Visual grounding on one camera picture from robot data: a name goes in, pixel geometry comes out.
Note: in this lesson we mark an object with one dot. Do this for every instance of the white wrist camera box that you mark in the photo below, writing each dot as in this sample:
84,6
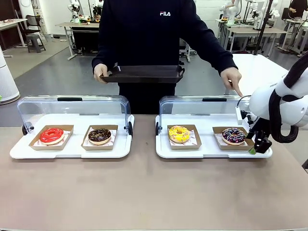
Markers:
239,116

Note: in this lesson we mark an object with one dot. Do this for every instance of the white display case base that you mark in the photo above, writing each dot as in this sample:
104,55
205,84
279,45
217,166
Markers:
207,152
72,151

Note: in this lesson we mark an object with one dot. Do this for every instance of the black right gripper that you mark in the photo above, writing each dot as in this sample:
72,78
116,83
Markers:
262,143

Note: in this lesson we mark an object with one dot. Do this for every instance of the person torso black sweatshirt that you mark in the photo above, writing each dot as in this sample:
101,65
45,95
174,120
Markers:
144,36

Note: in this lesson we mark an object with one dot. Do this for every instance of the white background desk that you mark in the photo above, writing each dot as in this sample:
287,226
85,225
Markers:
12,22

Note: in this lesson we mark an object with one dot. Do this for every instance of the black cabinet under table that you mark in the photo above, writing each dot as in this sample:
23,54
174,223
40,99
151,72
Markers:
85,38

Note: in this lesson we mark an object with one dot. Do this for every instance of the black office chair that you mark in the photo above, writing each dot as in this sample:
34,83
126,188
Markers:
33,24

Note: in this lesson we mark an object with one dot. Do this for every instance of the chocolate sprinkled donut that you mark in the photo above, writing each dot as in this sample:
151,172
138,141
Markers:
96,147

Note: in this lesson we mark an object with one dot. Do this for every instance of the white cylindrical air purifier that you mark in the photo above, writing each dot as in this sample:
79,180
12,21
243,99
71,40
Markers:
6,79

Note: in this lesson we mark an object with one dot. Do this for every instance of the person left forearm black sleeve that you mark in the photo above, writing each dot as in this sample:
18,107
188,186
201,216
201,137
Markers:
216,50

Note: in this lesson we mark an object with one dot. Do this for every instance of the wooden top background table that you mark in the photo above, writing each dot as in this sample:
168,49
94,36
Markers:
72,24

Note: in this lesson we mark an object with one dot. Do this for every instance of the grey background workbench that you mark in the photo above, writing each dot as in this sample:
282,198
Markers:
250,32

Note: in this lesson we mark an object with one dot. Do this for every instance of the chocolate glazed donut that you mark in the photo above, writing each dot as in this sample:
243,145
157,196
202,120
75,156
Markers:
99,136

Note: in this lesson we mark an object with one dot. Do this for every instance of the white background robot pair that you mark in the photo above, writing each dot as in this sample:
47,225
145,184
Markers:
262,10

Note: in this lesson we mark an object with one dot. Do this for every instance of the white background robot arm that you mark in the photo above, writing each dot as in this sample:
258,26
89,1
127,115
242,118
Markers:
74,12

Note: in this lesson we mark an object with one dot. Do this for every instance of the yellow sprinkled donut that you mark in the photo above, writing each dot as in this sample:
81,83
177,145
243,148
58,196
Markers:
179,134

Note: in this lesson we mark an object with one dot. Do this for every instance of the grey plastic stool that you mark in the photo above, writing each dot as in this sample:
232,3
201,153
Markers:
35,43

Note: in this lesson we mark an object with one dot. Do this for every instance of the red glazed donut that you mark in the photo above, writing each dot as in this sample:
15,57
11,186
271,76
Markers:
51,136
36,145

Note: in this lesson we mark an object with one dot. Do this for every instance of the person right hand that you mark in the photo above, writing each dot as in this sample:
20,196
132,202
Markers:
99,72

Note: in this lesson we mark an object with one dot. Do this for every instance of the person left hand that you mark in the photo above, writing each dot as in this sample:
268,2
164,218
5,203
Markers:
232,77

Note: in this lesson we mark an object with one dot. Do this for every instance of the clear display case lid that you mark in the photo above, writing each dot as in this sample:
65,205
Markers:
197,106
72,106

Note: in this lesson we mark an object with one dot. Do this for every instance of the background person dark clothes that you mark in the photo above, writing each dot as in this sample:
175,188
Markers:
298,8

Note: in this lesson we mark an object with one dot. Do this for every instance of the black serving tray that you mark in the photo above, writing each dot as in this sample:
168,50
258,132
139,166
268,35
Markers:
144,75

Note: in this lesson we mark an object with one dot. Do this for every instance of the kraft cardboard donut tray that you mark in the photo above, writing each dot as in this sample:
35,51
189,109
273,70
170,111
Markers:
195,142
220,143

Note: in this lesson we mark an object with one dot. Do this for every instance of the white side table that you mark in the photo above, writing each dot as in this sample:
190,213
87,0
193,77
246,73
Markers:
260,69

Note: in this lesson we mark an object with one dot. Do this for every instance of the black camera stand pole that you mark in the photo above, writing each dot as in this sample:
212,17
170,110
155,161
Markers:
264,26

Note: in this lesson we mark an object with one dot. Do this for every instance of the purple sprinkled donut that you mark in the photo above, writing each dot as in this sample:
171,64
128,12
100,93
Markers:
234,136

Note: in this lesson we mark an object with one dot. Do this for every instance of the person right forearm black sleeve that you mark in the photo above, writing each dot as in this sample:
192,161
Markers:
103,53

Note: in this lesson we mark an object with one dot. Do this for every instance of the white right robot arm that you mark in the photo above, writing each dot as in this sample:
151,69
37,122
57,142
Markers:
262,103

